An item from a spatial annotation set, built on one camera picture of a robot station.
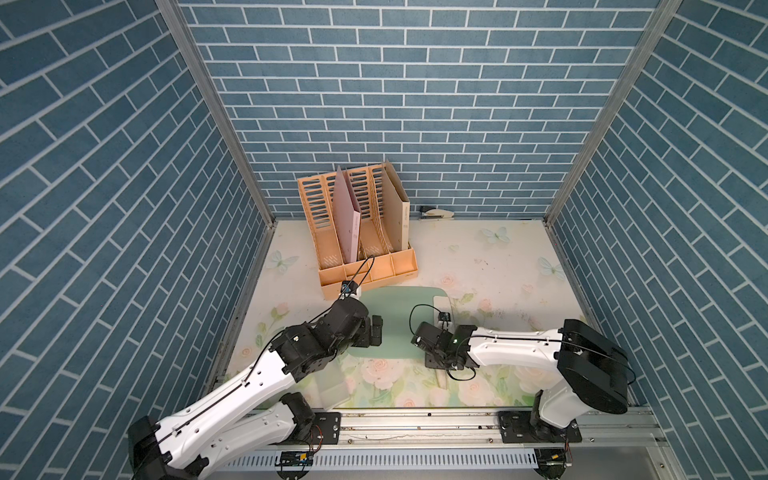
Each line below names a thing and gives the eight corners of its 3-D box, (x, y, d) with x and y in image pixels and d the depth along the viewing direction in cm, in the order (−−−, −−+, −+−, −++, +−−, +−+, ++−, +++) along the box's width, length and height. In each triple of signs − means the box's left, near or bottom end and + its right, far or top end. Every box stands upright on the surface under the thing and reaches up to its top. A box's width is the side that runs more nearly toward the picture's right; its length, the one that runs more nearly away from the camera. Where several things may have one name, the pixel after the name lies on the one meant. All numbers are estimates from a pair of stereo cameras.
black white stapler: (420, 218, 124) (420, 211, 121) (419, 213, 126) (420, 205, 123) (452, 218, 125) (454, 211, 121) (451, 213, 127) (453, 206, 123)
